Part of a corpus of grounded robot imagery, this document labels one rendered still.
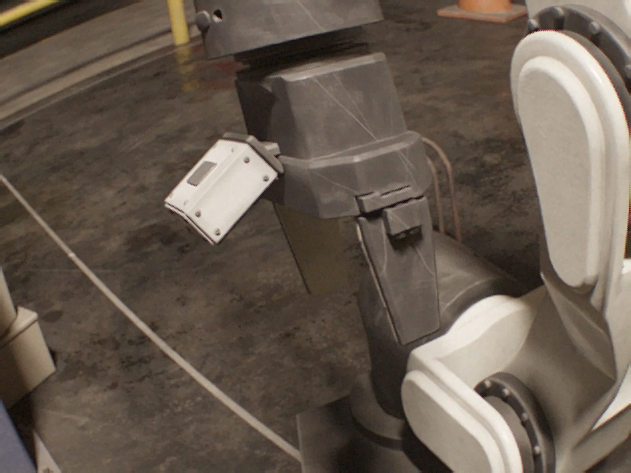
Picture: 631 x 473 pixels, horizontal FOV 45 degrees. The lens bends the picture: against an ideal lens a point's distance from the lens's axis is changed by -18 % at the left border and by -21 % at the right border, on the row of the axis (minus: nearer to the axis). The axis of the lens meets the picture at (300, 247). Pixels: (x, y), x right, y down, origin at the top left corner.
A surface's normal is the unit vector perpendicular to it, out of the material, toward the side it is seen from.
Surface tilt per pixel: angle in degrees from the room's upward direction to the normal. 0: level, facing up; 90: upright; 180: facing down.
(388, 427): 0
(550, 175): 90
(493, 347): 90
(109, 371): 0
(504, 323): 90
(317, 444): 0
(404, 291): 79
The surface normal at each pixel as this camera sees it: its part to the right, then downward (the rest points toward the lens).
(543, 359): -0.90, 0.32
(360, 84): 0.35, 0.16
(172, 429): -0.18, -0.88
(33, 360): 0.82, 0.11
